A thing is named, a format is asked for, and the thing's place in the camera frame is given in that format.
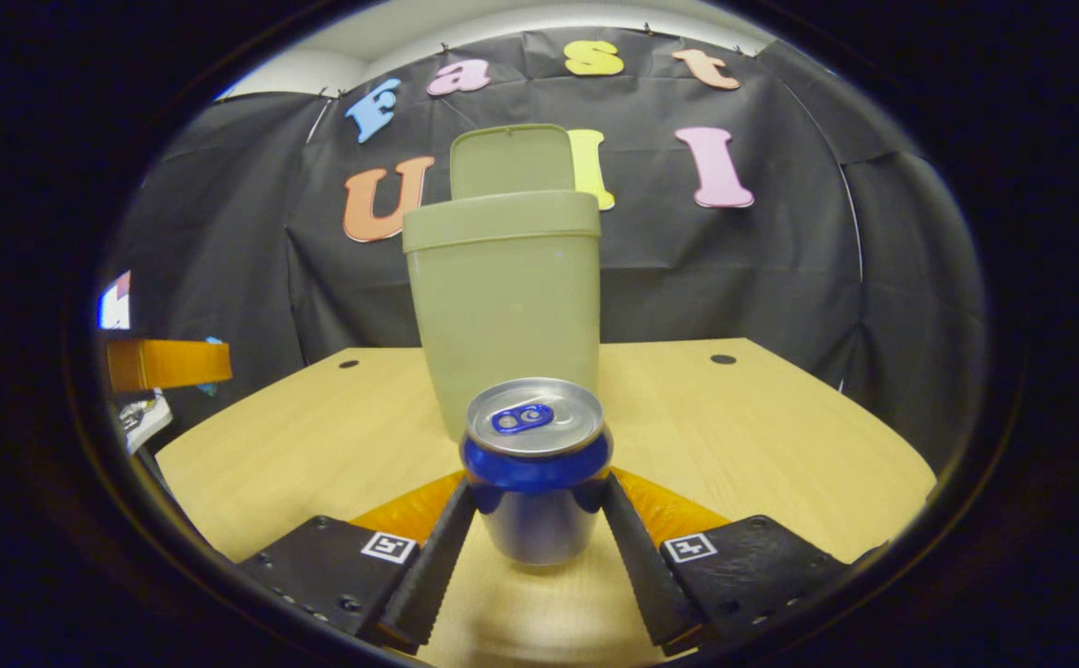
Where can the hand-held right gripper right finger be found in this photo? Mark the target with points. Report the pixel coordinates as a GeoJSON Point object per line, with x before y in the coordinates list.
{"type": "Point", "coordinates": [646, 575]}

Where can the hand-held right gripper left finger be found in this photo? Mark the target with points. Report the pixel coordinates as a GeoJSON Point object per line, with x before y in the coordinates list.
{"type": "Point", "coordinates": [428, 575]}

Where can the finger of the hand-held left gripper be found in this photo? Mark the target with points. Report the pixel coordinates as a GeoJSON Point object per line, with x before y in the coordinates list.
{"type": "Point", "coordinates": [168, 364]}

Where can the blue silver pop can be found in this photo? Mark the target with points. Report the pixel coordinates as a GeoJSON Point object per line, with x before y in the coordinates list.
{"type": "Point", "coordinates": [539, 520]}

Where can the green desktop garbage bin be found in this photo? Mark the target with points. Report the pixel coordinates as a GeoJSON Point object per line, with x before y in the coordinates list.
{"type": "Point", "coordinates": [502, 315]}

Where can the wooden desktop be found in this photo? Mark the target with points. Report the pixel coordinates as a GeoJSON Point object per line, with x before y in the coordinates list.
{"type": "Point", "coordinates": [734, 445]}

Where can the computer monitor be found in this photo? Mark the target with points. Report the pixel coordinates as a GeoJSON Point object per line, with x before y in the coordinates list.
{"type": "Point", "coordinates": [117, 311]}

